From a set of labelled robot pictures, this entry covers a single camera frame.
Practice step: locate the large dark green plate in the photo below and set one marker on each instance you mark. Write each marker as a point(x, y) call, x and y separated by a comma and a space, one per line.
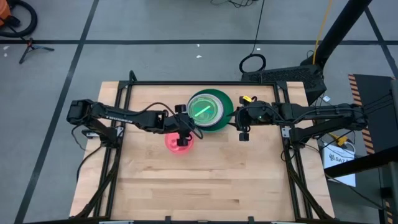
point(228, 107)

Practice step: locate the small pink translucent plate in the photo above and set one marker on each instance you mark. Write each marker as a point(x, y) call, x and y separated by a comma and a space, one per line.
point(171, 144)

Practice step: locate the white printed paper sign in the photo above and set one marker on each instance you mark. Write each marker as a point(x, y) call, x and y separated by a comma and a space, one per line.
point(339, 168)

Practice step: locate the small white tag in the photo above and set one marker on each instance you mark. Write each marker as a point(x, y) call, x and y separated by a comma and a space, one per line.
point(326, 98)

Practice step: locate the hazard striped black panel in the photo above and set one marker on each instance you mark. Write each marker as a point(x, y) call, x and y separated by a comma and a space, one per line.
point(376, 90)

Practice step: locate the yellow gripper tag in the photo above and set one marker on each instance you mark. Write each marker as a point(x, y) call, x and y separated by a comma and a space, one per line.
point(246, 98)

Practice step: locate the black slanted pole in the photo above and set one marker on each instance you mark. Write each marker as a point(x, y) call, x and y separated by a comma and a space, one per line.
point(339, 29)

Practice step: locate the small light green translucent plate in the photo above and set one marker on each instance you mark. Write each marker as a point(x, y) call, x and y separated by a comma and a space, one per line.
point(199, 105)

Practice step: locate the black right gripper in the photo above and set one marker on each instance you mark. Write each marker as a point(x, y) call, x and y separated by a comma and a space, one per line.
point(255, 113)

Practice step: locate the black tripod stand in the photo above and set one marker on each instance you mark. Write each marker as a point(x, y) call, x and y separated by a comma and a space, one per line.
point(31, 46)

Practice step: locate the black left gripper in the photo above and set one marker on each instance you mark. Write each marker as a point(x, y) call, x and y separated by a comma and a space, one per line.
point(183, 123)

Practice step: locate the yellow plug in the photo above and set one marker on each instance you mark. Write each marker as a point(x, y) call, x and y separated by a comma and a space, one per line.
point(340, 141)

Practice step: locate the orange vacuum cleaner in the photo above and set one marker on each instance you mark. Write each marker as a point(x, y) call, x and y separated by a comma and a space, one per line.
point(3, 11)

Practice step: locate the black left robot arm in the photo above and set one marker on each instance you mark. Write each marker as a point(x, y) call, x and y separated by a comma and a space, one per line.
point(124, 115)

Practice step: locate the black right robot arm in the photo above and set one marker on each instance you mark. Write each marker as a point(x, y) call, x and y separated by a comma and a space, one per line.
point(311, 110)

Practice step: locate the black metal beam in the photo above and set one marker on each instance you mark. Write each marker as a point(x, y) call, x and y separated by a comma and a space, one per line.
point(367, 161)

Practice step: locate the black aluminium table frame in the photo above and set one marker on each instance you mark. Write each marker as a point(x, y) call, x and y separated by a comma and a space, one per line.
point(202, 83)

